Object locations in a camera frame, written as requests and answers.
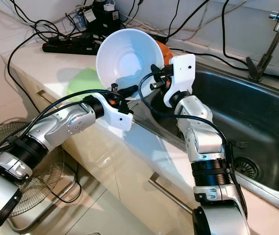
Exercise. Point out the white bowl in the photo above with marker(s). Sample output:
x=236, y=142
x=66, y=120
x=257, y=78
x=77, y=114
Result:
x=127, y=58

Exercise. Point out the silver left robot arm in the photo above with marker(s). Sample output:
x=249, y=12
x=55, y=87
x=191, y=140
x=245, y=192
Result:
x=71, y=122

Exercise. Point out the cream kitchen cabinet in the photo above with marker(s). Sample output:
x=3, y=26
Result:
x=120, y=166

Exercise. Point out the orange bowl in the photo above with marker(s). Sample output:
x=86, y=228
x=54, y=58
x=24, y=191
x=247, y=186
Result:
x=165, y=51

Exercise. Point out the green plate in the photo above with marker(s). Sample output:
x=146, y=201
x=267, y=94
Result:
x=81, y=84

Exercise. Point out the black power strip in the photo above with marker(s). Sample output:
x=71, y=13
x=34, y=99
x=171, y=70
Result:
x=68, y=46

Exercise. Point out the black adapter box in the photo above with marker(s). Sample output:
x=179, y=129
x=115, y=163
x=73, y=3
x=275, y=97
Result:
x=104, y=18

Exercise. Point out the metal faucet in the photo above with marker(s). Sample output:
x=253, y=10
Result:
x=254, y=71

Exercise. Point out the stainless steel sink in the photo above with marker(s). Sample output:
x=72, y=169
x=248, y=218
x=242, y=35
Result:
x=257, y=107

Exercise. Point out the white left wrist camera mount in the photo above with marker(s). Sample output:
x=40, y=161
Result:
x=117, y=118

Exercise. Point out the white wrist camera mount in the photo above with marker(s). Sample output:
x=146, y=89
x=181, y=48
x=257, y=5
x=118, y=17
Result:
x=181, y=73
x=117, y=118

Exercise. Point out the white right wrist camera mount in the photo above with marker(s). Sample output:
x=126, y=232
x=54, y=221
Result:
x=181, y=73

